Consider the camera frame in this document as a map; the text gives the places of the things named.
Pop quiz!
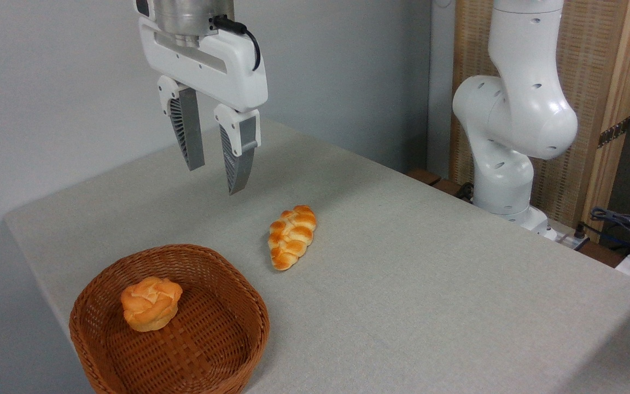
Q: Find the tangled dark cables bundle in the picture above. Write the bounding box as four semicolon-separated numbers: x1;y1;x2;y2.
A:
590;207;630;258

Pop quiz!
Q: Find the braided golden bread loaf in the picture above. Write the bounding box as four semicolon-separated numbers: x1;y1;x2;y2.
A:
269;205;317;271

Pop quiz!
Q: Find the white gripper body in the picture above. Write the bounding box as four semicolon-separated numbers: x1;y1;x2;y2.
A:
136;0;269;113

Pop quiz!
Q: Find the brown wicker basket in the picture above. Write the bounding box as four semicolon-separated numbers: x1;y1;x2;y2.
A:
69;244;270;394

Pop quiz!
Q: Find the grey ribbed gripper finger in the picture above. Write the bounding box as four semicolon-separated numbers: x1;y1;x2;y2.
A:
157;76;206;171
214;104;261;196

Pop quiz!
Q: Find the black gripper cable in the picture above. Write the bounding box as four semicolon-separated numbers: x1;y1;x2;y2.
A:
211;15;261;72

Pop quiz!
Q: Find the dark metal screen hinge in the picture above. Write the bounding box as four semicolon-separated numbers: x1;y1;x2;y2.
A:
598;117;630;148

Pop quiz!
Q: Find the round golden bread roll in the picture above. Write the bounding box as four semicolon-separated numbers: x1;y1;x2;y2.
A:
121;276;183;333

